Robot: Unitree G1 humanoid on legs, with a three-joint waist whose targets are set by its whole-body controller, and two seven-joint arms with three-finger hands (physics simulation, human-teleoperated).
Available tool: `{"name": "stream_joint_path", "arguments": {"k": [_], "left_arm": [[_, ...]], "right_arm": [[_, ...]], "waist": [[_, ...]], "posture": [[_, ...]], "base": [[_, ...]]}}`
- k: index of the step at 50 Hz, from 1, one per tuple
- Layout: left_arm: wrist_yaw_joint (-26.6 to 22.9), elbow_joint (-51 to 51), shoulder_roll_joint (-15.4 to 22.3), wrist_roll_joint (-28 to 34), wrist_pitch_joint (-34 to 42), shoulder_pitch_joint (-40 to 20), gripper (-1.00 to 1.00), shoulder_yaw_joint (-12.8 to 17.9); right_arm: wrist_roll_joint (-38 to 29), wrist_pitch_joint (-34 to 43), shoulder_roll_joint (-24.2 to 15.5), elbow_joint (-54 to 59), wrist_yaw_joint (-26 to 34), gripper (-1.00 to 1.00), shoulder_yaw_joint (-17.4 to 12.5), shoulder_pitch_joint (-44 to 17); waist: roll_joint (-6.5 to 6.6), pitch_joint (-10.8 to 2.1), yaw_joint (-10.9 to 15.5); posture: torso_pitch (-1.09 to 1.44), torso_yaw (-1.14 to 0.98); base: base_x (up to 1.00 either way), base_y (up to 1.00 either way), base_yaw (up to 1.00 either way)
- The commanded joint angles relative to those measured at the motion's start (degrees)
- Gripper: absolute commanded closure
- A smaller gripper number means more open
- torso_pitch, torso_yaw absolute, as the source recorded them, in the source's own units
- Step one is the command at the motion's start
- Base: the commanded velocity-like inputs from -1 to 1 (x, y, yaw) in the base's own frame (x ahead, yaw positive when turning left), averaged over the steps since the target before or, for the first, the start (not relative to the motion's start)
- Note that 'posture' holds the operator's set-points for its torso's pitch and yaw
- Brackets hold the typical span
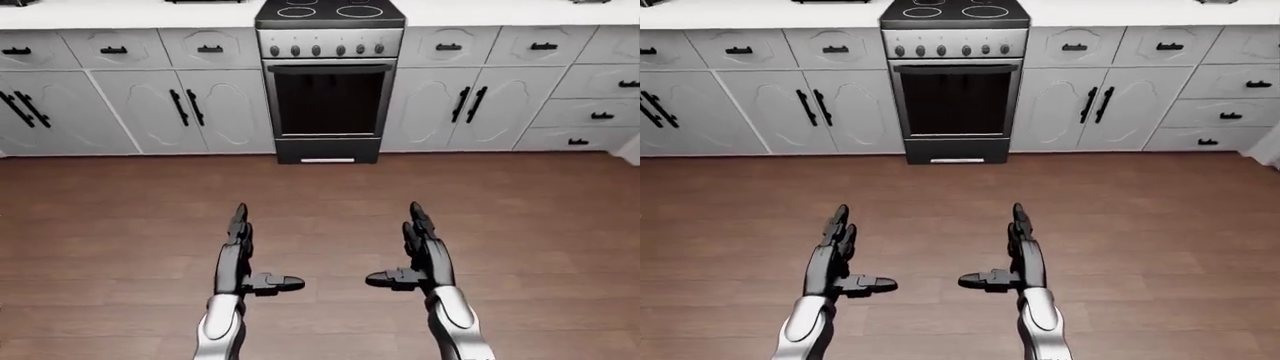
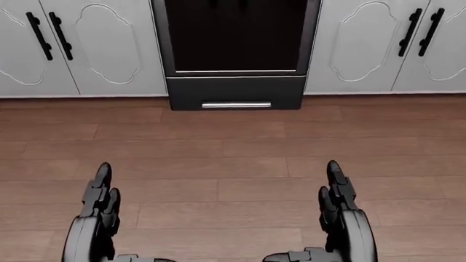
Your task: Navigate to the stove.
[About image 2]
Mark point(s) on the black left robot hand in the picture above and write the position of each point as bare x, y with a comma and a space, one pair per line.
85, 234

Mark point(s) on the black glass oven door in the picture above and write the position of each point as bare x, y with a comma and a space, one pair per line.
236, 35

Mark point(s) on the black stove oven body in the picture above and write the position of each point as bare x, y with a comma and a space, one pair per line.
162, 41

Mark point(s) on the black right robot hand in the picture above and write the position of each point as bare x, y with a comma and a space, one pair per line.
355, 232

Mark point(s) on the black oven bottom drawer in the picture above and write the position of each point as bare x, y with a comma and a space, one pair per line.
236, 88

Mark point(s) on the white panelled cabinet door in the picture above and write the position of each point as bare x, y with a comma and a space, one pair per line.
448, 54
14, 49
364, 41
109, 41

